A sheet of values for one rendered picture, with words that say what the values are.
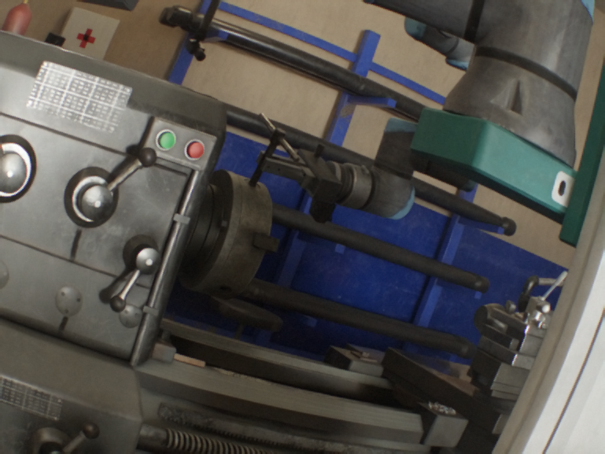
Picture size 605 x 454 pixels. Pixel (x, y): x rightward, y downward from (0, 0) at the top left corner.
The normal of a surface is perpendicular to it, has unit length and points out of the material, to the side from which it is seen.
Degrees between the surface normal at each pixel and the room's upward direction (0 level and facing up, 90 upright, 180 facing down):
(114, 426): 90
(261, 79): 90
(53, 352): 32
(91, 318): 90
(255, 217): 60
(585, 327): 90
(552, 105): 70
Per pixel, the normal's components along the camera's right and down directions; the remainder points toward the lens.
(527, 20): -0.36, 0.05
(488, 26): -0.33, 0.71
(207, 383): 0.51, -0.64
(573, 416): 0.37, 0.19
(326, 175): 0.42, -0.83
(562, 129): 0.57, -0.10
